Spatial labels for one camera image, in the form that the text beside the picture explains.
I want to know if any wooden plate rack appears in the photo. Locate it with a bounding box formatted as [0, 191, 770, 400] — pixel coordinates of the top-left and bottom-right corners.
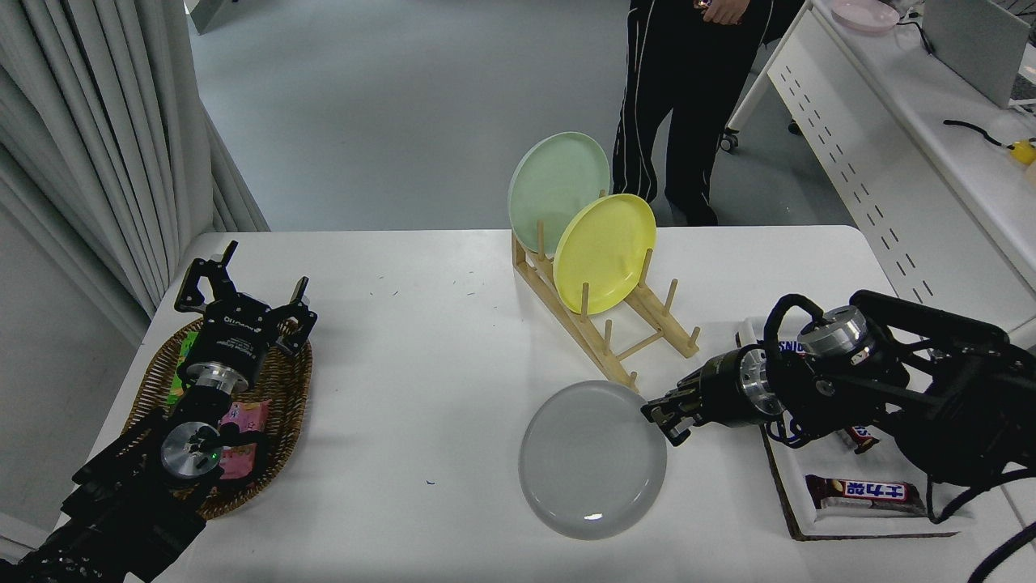
[512, 220, 702, 394]

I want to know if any green snack packet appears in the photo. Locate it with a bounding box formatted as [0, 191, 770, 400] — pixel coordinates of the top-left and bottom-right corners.
[168, 329, 201, 406]

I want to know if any grey plate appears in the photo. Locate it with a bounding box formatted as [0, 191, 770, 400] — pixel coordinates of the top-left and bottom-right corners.
[519, 381, 669, 541]

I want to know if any brown wicker basket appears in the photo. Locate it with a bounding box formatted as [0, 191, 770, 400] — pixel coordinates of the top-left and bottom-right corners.
[123, 314, 314, 521]

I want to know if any yellow plate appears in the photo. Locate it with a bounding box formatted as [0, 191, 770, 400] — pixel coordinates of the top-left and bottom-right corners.
[553, 194, 657, 316]

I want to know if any grey laptop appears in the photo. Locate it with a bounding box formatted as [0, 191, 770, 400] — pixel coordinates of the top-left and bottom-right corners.
[923, 0, 1034, 112]

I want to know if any pink plate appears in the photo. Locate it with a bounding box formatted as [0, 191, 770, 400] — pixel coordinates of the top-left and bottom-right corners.
[832, 0, 902, 34]

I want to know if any grey cabinet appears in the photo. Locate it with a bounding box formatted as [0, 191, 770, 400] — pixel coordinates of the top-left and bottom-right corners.
[185, 0, 244, 35]

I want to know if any chocolate bar with Chinese print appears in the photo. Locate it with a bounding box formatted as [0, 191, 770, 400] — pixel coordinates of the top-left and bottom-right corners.
[806, 474, 928, 518]

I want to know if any thin black cable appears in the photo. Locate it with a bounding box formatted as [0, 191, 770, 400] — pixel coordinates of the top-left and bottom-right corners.
[894, 6, 938, 57]

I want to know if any pale green plate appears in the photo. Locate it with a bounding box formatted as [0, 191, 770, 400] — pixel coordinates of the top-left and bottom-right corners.
[507, 132, 611, 258]

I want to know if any grey curtain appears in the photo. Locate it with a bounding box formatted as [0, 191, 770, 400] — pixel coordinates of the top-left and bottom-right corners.
[0, 0, 272, 346]

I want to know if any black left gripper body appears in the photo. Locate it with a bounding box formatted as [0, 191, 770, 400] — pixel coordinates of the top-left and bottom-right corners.
[188, 297, 281, 383]

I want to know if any pink snack packet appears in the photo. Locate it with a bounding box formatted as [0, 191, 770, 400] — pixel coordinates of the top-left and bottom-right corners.
[217, 398, 273, 481]

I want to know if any person's hand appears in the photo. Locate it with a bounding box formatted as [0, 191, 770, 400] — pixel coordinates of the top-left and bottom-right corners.
[698, 0, 758, 26]

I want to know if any white tray with cork base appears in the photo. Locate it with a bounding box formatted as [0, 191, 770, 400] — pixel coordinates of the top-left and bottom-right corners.
[736, 317, 976, 542]

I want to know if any person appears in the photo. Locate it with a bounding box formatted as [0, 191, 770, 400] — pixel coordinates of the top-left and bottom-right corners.
[611, 0, 806, 228]

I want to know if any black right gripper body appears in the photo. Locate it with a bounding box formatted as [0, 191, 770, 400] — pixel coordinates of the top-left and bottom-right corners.
[688, 351, 751, 429]

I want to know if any white desk on casters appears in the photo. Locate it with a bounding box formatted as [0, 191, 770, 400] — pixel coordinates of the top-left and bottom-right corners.
[720, 0, 1036, 351]

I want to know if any black cable with yellow plug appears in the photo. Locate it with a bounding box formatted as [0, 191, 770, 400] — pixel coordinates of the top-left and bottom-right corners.
[944, 119, 1014, 151]

